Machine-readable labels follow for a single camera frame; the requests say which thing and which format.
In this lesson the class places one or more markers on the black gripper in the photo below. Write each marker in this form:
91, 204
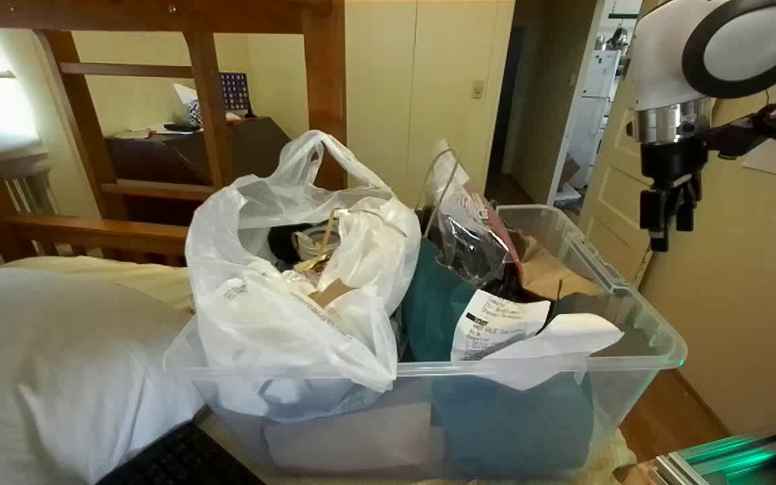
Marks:
673, 165

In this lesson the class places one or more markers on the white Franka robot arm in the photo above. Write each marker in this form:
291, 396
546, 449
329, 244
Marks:
667, 55

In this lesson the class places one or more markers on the brown paper bag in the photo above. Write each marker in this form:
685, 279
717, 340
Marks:
551, 279

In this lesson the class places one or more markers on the white plastic bag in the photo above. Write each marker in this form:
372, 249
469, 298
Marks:
255, 314

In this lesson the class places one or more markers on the yellow bed sheet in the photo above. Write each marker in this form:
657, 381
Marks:
135, 274

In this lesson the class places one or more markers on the cream panel door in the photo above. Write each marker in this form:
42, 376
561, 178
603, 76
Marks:
617, 206

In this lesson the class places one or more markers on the white paper envelope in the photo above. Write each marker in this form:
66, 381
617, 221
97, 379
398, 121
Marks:
577, 336

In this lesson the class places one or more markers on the black lace fabric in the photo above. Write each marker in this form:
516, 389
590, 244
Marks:
514, 287

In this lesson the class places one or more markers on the clear plastic storage bin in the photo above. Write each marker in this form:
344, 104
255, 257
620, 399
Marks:
626, 394

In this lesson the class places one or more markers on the white printed receipt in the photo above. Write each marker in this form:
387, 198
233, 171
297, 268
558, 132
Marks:
498, 325

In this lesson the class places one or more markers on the teal cloth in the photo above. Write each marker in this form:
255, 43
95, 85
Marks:
504, 433

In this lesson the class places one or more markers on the brown cardboard tag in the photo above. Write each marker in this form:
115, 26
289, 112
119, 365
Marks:
332, 291

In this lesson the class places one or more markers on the dark wooden dresser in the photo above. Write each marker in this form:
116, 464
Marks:
255, 148

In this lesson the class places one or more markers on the dark patterned box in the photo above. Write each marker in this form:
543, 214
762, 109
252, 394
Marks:
235, 94

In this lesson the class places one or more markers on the white paper sheet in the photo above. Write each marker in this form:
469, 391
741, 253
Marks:
188, 104

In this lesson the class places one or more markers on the black keyboard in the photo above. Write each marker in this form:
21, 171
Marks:
181, 461

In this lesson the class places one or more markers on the white pillow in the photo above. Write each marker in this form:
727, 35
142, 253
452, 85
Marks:
46, 379

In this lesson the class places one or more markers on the white radiator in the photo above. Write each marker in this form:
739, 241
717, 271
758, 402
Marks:
26, 178

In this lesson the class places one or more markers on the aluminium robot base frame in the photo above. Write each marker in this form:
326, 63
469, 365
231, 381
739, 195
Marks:
721, 461

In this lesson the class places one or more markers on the wooden bunk bed frame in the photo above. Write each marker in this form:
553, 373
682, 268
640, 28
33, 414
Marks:
201, 89

